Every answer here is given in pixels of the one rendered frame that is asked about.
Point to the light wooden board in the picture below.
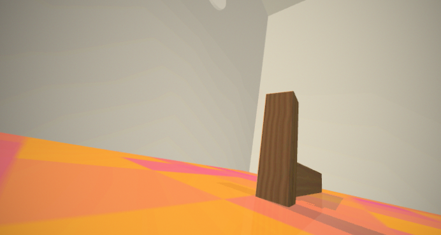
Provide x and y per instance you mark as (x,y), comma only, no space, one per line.
(308,181)

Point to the brown wooden post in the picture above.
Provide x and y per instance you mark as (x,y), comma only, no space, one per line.
(277,169)

